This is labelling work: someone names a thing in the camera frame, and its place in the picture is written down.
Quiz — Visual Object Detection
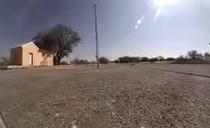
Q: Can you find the tall street light pole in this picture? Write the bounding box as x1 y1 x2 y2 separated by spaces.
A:
92 4 100 70

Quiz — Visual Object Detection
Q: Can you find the brown gravel dirt ground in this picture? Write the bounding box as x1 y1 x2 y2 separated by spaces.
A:
0 62 210 128

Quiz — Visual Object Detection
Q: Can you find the distant row of trees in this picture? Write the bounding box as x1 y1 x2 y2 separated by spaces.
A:
70 49 210 65

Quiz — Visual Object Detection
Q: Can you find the large dark tree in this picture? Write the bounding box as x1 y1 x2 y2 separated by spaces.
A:
31 23 82 66

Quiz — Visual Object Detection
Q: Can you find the small tan building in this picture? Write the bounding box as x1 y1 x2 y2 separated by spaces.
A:
9 41 55 67

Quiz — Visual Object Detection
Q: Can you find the grey road strip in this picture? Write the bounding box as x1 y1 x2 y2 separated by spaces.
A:
139 62 210 80

